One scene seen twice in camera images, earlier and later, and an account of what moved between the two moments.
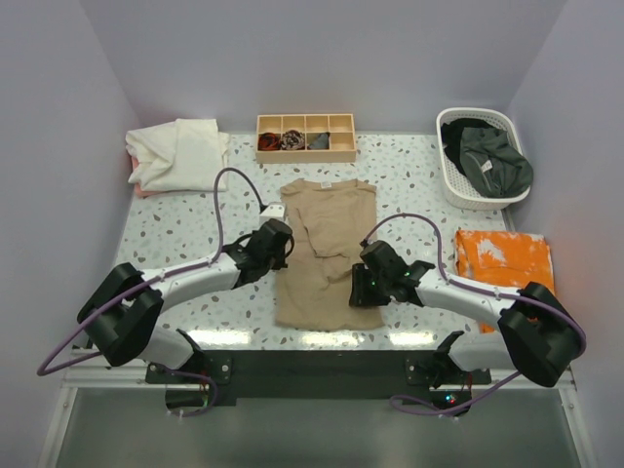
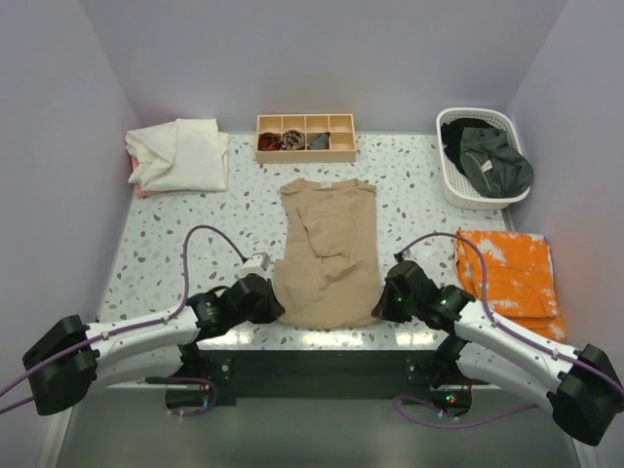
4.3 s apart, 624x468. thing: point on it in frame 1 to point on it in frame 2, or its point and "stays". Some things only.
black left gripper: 281,245 to 266,302
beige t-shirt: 330,219 stays
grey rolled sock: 322,141 stays
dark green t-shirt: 490,165 stays
